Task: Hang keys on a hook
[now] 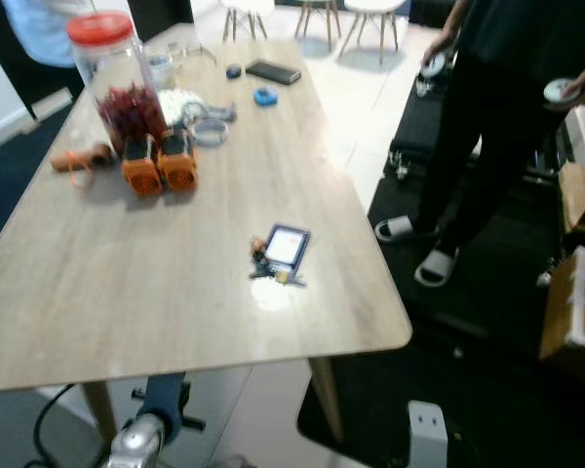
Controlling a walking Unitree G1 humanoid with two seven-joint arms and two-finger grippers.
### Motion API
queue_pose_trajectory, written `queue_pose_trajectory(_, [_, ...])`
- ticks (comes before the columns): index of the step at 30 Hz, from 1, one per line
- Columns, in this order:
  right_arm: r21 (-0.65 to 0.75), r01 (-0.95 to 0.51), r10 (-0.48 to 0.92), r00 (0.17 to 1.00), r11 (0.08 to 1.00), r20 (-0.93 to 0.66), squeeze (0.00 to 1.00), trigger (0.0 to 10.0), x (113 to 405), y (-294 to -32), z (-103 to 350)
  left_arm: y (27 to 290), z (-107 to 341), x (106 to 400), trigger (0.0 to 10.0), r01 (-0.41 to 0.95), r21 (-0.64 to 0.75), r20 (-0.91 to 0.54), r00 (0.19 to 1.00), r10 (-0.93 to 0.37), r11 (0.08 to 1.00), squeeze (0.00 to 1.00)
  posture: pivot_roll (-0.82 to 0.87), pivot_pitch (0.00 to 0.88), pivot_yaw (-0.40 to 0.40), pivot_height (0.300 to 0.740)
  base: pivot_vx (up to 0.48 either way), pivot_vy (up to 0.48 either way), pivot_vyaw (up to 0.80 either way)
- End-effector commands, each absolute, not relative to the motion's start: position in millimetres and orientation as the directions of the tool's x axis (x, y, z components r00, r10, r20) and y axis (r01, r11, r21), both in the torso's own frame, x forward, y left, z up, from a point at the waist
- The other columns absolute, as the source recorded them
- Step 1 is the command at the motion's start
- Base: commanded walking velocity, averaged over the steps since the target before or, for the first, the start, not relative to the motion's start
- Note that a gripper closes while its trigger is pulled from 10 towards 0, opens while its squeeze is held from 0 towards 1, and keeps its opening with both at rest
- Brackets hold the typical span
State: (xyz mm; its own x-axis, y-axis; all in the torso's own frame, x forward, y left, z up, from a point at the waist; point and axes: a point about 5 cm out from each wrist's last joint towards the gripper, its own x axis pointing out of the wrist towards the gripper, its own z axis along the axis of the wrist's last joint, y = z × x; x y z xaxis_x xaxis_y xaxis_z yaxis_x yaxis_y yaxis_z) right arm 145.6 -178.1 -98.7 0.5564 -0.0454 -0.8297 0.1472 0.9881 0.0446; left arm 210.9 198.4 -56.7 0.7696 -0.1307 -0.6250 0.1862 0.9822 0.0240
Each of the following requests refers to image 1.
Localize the key bunch with card holder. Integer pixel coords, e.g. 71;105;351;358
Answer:
249;224;312;289

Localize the white handheld controller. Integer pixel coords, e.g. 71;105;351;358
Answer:
543;78;578;103
419;54;449;81

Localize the person's right hand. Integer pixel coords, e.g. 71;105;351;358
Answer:
424;31;457;61

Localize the orange and black fan unit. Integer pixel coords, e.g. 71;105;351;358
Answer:
158;132;199;192
120;136;164;199

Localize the wooden crate with white trim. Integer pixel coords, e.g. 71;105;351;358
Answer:
541;246;585;357

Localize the black floor mat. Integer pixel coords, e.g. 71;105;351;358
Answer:
297;175;585;468

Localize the grey metal tool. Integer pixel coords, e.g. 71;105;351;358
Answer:
180;97;237;125

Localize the white crumpled cloth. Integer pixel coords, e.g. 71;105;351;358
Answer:
159;90;206;126

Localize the plain wooden box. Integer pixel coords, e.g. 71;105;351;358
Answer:
563;164;585;233

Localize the clear jar with red lid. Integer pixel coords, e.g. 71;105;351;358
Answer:
67;12;169;157

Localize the black hard case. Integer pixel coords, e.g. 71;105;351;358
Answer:
388;78;449;181

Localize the black door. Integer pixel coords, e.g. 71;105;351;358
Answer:
0;0;79;103

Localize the white chair with wooden legs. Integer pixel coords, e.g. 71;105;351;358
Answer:
336;0;408;64
292;0;342;50
219;0;274;42

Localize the person in light blue shirt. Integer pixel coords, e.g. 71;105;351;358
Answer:
0;0;89;69

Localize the person in black clothes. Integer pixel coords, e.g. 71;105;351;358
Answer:
375;0;585;289

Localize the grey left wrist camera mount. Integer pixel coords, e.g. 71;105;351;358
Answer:
141;375;188;435

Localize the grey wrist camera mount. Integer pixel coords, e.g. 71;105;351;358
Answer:
407;400;449;468
141;375;188;435

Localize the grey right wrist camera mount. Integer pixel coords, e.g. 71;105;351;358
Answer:
407;400;449;468

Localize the brown roll with orange cord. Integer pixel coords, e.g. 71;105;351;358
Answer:
49;142;113;186

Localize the clear tape ring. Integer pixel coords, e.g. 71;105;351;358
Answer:
192;117;229;147

